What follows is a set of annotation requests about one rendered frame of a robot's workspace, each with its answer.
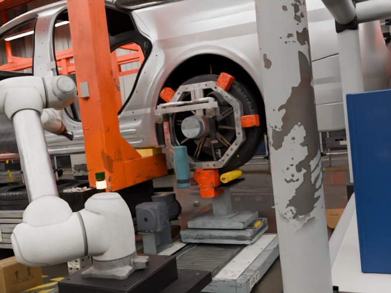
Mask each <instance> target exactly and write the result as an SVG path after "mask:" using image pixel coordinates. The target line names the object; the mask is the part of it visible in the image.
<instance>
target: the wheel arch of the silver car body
mask: <svg viewBox="0 0 391 293"><path fill-rule="evenodd" d="M209 64H212V67H213V74H215V75H219V76H220V75H221V73H222V72H224V73H227V74H229V75H231V76H233V77H234V78H235V79H237V80H239V81H241V82H243V83H244V84H246V85H247V86H248V87H250V89H251V90H253V92H254V93H255V94H256V96H257V97H258V100H260V103H261V105H262V108H263V111H264V115H265V117H264V119H265V129H264V130H265V133H267V136H268V132H267V125H266V114H265V102H264V96H263V94H262V91H261V89H260V87H259V85H258V84H257V82H256V80H255V79H254V77H253V76H252V75H251V73H250V72H249V71H248V70H247V69H246V68H245V67H244V66H243V65H241V64H240V63H239V62H238V61H236V60H234V59H233V58H231V57H229V56H226V55H224V54H221V53H216V52H201V53H196V54H194V55H190V56H188V57H186V58H184V59H183V60H181V61H180V62H179V63H178V64H176V65H175V66H174V67H173V68H172V69H171V70H170V72H169V73H168V74H167V75H166V77H165V79H164V80H163V82H162V84H161V86H160V88H159V91H158V94H157V97H156V100H155V106H154V110H158V108H157V106H158V105H159V104H161V103H167V102H165V101H164V100H163V99H162V98H161V97H160V96H159V95H160V93H161V92H162V90H163V89H164V88H165V87H167V88H171V89H172V90H173V91H175V90H176V89H177V88H178V87H179V86H180V85H181V84H182V83H184V82H185V81H187V80H188V79H190V78H193V77H195V76H200V75H203V74H210V68H209ZM157 124H158V123H156V122H155V115H153V126H154V136H155V141H156V143H157V146H159V135H158V126H157Z"/></svg>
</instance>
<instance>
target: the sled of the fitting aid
mask: <svg viewBox="0 0 391 293"><path fill-rule="evenodd" d="M267 229H268V222H267V218H257V219H255V220H254V221H253V222H252V223H251V224H249V225H248V226H247V227H246V228H245V229H234V228H188V226H186V228H184V229H182V230H180V241H181V242H198V243H216V244H251V245H252V244H253V243H254V242H255V241H256V240H257V239H258V238H259V237H260V236H261V235H262V234H263V233H264V232H265V231H266V230H267Z"/></svg>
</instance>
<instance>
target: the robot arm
mask: <svg viewBox="0 0 391 293"><path fill-rule="evenodd" d="M76 95H77V88H76V84H75V82H74V81H73V80H72V79H71V78H70V77H68V76H41V77H36V76H24V77H14V78H7V79H5V80H2V81H0V113H5V114H6V115H7V117H8V119H9V120H10V121H11V122H13V126H14V129H15V136H16V141H17V147H18V150H19V155H20V160H21V163H22V169H23V174H24V180H25V184H26V190H27V195H28V199H29V206H28V207H27V208H26V210H25V211H24V213H23V223H20V224H18V225H17V226H16V227H15V229H14V230H13V233H12V235H11V243H12V247H13V251H14V253H15V257H16V260H17V262H19V263H21V264H24V265H26V266H34V267H43V266H52V265H58V264H61V263H65V262H70V261H72V260H75V259H78V258H81V257H84V256H92V257H93V266H91V267H90V268H89V269H87V270H85V271H83V272H82V273H81V277H82V278H89V277H94V278H115V279H118V280H124V279H126V278H128V276H129V275H130V274H131V273H132V272H134V271H135V270H138V269H145V268H147V267H148V265H149V261H150V260H149V257H148V256H137V252H136V245H135V234H134V226H133V220H132V217H131V213H130V210H129V208H128V206H127V204H126V202H125V201H124V200H123V198H122V197H121V196H120V195H119V194H118V193H115V192H103V193H98V194H94V195H93V196H92V197H90V198H89V199H88V200H87V201H86V203H85V209H82V210H80V211H78V212H74V213H72V210H71V208H70V207H69V205H68V203H67V202H66V201H64V200H63V199H60V198H59V194H58V189H57V186H56V181H55V176H54V171H53V168H52V164H51V159H50V156H49V151H48V147H47V142H46V139H45V134H44V130H45V131H48V132H50V133H52V134H56V135H61V136H64V137H66V138H67V139H69V140H71V141H72V140H73V137H74V135H73V132H72V131H70V132H69V131H68V130H67V129H66V126H65V124H64V122H63V121H62V120H61V111H62V109H63V108H66V107H68V106H69V105H70V104H72V103H73V101H74V100H75V98H76Z"/></svg>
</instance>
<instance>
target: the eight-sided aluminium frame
mask: <svg viewBox="0 0 391 293"><path fill-rule="evenodd" d="M200 88H202V89H204V90H206V89H210V88H212V89H213V90H214V91H216V92H219V93H220V94H221V95H222V96H223V98H224V100H226V101H227V102H228V103H229V104H231V105H232V106H233V110H234V120H235V127H236V140H235V141H234V142H233V144H232V145H231V146H230V148H229V149H228V150H227V151H226V153H225V154H224V155H223V156H222V158H221V159H220V160H218V161H208V162H195V161H193V160H192V158H190V157H189V156H188V160H189V169H190V170H192V169H193V170H194V169H213V168H222V167H225V166H226V165H227V164H228V162H229V161H230V160H231V158H232V157H233V156H234V155H235V153H236V152H237V151H238V150H239V148H240V147H241V146H242V144H243V143H244V142H245V140H246V131H245V127H243V128H242V126H241V116H244V113H243V104H242V103H241V102H240V101H239V100H238V99H237V98H235V97H234V96H233V95H232V94H231V93H230V92H228V91H227V90H223V89H221V88H220V87H218V86H217V85H216V81H207V82H203V83H196V84H189V85H182V86H180V87H179V89H178V90H177V92H176V93H175V95H174V96H173V98H172V99H171V101H170V102H179V101H182V99H183V98H184V96H185V95H186V94H187V92H191V90H199V89H200ZM168 114H169V122H163V129H164V134H165V144H166V147H167V148H168V150H170V151H171V153H173V147H178V146H177V145H176V144H175V136H174V130H173V121H172V114H173V113H168Z"/></svg>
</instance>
